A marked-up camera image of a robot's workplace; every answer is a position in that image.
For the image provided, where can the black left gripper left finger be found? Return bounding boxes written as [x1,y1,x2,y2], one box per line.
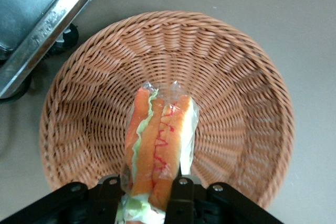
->
[0,174,124,224]

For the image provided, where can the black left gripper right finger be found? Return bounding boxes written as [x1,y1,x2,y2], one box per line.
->
[165,174,286,224]

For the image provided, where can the plastic-wrapped triangle sandwich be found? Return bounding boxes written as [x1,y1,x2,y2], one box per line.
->
[115,80,200,224]

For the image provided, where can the round brown wicker basket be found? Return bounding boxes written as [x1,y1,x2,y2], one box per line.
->
[38,10,295,210]

